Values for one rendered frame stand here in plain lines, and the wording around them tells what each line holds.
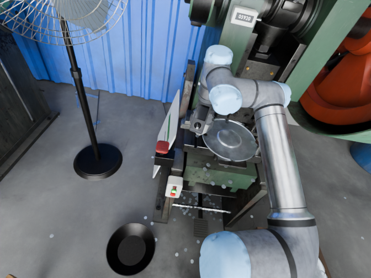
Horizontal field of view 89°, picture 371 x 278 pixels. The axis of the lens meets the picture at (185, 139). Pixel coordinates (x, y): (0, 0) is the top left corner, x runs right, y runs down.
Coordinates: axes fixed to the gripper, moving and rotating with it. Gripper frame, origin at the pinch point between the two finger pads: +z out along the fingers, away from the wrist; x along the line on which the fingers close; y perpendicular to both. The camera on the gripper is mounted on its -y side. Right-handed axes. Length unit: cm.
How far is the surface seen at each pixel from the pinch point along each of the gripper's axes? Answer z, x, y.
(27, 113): 68, 145, 19
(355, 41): -31, -46, 41
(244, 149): 14.9, -23.3, 11.1
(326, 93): -10, -49, 37
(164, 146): 13.5, 13.8, -2.8
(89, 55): 57, 137, 99
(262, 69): -19.9, -16.4, 25.0
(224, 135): 14.6, -12.3, 16.0
